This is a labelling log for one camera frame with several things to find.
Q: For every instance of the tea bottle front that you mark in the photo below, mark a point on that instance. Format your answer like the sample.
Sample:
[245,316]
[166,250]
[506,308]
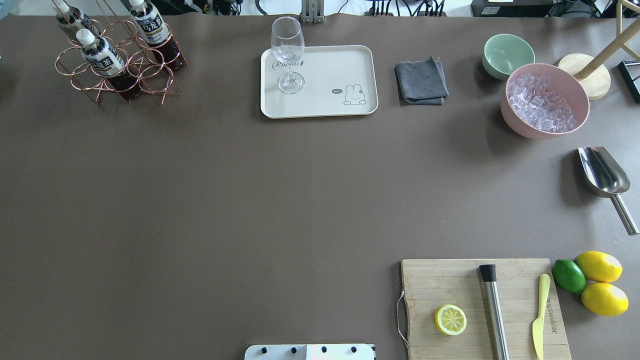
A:
[106,62]

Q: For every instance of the tea bottle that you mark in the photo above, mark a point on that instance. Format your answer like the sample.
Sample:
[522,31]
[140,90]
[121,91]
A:
[157,35]
[70,19]
[106,62]

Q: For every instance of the tea bottle back right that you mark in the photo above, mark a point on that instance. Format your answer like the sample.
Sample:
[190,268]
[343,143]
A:
[157,35]

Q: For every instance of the tea bottle back left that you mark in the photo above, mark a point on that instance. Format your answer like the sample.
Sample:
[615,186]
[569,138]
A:
[70,19]

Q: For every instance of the cream rabbit tray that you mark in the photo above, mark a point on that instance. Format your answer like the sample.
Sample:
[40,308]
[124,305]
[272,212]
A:
[339,81]

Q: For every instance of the grey folded cloth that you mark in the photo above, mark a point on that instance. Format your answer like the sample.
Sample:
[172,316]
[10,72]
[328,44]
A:
[422,82]

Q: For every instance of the clear wine glass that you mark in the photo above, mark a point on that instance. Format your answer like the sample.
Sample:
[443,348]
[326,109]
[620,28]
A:
[288,45]

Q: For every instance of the bamboo cutting board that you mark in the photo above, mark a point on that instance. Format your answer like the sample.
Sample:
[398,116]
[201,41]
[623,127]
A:
[429,284]

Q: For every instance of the halved lemon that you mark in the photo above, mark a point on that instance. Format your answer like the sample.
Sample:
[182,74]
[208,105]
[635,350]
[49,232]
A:
[450,320]

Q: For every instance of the steel muddler black tip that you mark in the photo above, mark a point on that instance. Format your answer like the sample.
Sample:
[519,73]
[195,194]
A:
[490,282]

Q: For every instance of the green ceramic bowl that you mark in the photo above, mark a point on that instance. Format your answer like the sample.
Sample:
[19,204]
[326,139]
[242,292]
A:
[504,53]

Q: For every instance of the pink bowl with ice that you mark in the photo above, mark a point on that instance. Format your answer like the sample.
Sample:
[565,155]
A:
[542,101]

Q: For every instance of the yellow plastic knife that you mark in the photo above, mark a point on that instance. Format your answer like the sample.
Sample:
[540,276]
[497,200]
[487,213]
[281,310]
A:
[537,326]

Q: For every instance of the green lime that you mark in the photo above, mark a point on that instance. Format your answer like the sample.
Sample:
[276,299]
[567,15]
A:
[568,275]

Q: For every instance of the steel ice scoop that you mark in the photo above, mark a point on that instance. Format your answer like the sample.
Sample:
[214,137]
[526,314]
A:
[608,180]

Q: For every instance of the yellow lemon upper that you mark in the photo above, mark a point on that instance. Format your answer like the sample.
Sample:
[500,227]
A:
[599,266]

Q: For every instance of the yellow lemon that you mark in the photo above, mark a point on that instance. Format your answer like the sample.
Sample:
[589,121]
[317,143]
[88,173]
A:
[599,266]
[605,299]

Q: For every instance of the wooden stand with base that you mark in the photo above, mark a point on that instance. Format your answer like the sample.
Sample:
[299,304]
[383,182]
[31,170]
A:
[590,71]

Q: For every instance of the yellow lemon lower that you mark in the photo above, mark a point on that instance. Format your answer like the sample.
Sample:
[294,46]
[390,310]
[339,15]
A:
[605,299]

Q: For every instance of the grey aluminium frame post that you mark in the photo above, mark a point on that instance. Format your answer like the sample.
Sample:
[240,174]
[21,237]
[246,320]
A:
[312,11]

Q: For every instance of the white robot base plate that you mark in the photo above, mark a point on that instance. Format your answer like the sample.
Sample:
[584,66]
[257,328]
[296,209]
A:
[318,351]

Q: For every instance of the copper wire bottle basket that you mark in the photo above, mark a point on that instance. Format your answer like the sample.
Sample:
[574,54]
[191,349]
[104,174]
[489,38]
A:
[121,31]

